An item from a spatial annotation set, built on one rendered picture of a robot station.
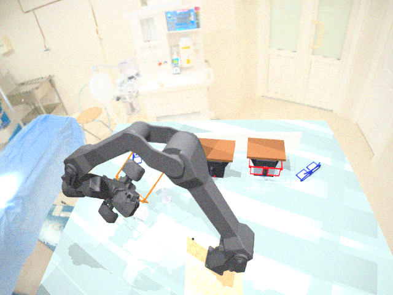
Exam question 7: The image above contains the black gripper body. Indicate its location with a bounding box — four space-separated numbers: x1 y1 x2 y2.
98 159 145 224

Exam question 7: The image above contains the red glasses frame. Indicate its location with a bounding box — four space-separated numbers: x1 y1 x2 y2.
249 159 283 176

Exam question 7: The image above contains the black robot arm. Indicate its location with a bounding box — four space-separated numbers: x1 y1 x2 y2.
61 121 255 276

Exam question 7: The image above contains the white flat rectangular panel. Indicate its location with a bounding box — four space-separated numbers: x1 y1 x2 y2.
194 132 302 151

